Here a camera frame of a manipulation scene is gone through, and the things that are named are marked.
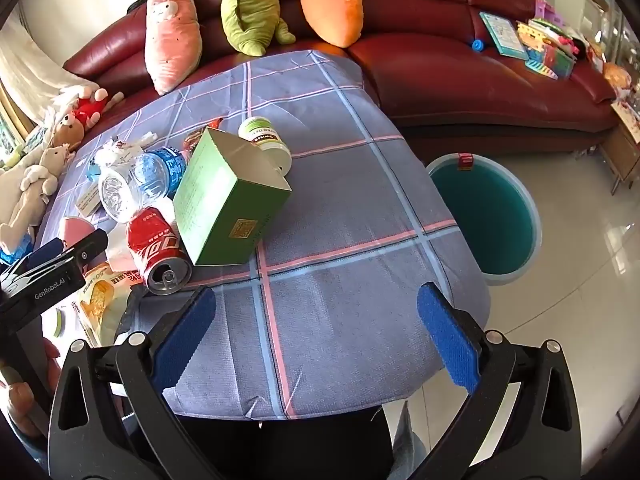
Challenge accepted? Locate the red soda can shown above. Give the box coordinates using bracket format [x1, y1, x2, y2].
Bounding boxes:
[127, 207, 193, 296]

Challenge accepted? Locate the brown teddy bear plush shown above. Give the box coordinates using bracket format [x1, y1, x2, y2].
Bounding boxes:
[50, 112, 86, 153]

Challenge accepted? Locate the yellow snack packet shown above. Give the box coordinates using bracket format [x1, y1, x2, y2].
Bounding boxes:
[72, 262, 146, 346]

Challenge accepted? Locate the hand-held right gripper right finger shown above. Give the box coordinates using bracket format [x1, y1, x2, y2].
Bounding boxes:
[416, 281, 583, 480]

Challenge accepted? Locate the colourful toy block set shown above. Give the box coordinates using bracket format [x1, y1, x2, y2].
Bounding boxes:
[515, 0, 593, 81]

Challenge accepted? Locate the red leather sofa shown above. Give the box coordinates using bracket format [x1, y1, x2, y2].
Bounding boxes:
[62, 0, 623, 156]

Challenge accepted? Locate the white plastic bag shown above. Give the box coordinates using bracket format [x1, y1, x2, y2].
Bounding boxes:
[106, 222, 137, 275]

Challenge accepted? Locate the red snack wrapper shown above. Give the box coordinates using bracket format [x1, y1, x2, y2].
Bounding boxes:
[182, 117, 223, 153]

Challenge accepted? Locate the orange carrot plush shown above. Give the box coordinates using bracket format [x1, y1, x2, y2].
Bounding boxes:
[300, 0, 363, 50]

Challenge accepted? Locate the small white printed box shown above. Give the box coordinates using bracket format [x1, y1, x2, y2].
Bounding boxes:
[75, 187, 103, 216]

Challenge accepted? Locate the teal plastic bucket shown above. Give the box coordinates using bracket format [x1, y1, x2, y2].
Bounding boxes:
[425, 152, 543, 286]

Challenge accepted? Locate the person's left hand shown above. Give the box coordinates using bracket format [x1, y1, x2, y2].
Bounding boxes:
[0, 337, 63, 438]

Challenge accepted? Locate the teal picture book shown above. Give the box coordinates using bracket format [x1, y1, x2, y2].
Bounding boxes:
[479, 11, 528, 58]

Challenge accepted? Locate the person's blue jeans leg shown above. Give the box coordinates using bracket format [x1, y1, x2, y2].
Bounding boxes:
[390, 400, 431, 480]

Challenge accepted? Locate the wooden side cabinet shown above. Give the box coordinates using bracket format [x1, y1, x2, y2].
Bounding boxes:
[600, 100, 640, 196]

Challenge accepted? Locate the pink plush pillow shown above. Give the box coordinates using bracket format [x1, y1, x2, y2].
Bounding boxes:
[145, 0, 203, 96]

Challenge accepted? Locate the blue plaid tablecloth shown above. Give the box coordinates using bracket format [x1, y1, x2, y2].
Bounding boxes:
[37, 50, 491, 418]

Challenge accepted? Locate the clear plastic water bottle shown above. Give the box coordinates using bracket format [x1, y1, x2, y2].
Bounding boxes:
[98, 146, 187, 223]

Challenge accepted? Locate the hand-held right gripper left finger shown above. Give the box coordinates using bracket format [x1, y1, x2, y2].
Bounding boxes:
[47, 285, 221, 480]

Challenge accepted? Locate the beige rabbit plush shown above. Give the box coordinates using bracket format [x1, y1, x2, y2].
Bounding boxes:
[0, 145, 71, 251]

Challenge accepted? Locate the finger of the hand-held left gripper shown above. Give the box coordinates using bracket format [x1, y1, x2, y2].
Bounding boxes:
[10, 238, 68, 275]
[47, 229, 110, 267]

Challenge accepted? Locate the white supplement bottle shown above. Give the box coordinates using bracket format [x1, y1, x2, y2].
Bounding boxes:
[237, 116, 293, 176]

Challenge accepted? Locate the green carton box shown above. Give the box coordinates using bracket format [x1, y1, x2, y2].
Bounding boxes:
[172, 127, 292, 267]

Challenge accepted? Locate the white wrapper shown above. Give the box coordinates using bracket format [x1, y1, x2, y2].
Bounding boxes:
[95, 132, 158, 166]

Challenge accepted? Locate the green dinosaur plush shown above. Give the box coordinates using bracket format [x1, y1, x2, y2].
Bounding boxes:
[215, 0, 296, 56]

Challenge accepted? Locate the orange mesh bag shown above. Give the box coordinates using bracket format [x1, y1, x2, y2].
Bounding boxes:
[602, 62, 633, 88]

